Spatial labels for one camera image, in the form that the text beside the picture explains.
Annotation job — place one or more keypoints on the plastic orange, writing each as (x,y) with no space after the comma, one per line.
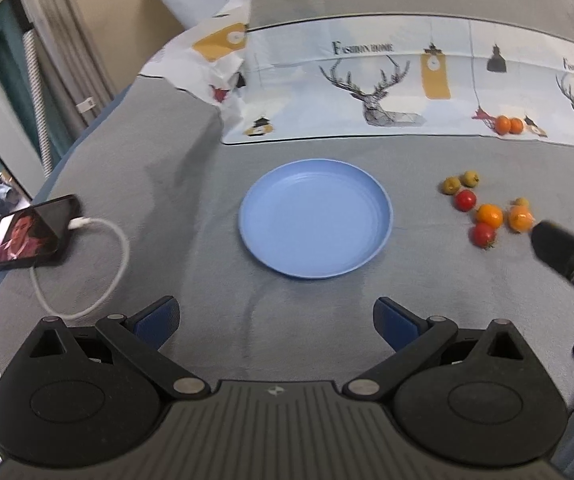
(520,219)

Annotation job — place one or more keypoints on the yellow green longan fruit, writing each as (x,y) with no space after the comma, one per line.
(451,185)

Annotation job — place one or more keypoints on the grey sofa cover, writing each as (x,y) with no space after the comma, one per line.
(158,167)

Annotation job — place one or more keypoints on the deer print white cloth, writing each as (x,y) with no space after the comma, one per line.
(281,70)

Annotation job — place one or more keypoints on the small tan longan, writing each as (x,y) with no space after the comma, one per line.
(521,201)

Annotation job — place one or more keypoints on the black smartphone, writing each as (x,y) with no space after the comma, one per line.
(37,235)

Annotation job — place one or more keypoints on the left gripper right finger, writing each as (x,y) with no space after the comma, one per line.
(470,397)

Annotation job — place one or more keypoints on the red cherry tomato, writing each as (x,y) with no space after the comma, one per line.
(483,235)
(465,200)

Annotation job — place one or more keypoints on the blue plastic plate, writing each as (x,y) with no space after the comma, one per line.
(315,218)

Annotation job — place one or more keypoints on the mandarin orange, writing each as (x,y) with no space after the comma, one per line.
(502,125)
(516,126)

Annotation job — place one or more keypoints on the bare orange kumquat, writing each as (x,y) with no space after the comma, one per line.
(491,215)

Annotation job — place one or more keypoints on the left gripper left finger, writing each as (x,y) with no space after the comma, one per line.
(87,394)

